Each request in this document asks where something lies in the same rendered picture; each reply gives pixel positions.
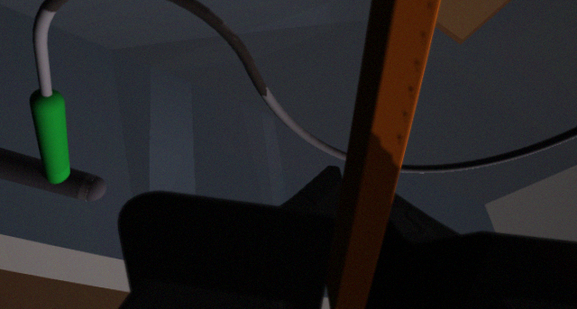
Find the grey bent wire on two black posts with flat base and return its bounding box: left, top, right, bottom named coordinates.
left=0, top=0, right=577, bottom=202

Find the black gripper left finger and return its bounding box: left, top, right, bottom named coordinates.
left=118, top=166, right=343, bottom=309

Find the grey loop with orange handle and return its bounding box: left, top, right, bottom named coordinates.
left=326, top=0, right=441, bottom=309

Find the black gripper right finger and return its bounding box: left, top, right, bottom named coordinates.
left=364, top=194, right=577, bottom=309

